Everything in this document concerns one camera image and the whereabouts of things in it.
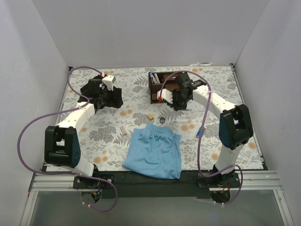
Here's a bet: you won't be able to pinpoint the brown wooden desk organizer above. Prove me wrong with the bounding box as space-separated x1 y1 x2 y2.
148 72 180 104

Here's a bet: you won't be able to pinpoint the tan eraser block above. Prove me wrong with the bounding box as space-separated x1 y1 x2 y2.
148 114 154 120

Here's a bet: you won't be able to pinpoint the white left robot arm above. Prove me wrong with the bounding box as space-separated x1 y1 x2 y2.
44 75 123 188

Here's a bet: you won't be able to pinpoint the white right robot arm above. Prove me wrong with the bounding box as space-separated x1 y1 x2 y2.
157 71 253 187

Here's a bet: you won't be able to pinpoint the black folded cloth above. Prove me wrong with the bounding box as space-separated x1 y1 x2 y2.
80 75 102 101

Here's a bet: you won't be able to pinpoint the floral tablecloth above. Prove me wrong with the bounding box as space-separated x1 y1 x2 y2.
46 66 264 172

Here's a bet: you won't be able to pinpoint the light blue shorts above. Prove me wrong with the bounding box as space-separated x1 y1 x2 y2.
123 123 182 179

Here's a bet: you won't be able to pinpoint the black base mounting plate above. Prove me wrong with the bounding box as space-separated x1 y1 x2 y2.
72 169 242 200

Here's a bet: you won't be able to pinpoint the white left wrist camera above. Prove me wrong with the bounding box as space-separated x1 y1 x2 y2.
102 75 116 91

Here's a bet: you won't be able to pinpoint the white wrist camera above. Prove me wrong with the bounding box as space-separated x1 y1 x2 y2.
102 75 116 91
157 89 173 104

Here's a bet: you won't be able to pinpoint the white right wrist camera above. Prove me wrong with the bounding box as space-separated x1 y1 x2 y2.
157 89 173 104

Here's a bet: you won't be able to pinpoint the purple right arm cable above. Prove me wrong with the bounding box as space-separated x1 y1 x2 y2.
161 71 243 205

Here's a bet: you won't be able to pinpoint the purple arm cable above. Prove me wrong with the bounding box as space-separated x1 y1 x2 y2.
161 71 243 205
17 66 118 212

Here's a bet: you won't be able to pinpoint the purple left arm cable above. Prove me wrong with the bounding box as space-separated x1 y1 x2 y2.
17 66 118 212

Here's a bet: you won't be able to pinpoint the aluminium frame rail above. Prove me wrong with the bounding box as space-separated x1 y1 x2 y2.
20 175 81 226

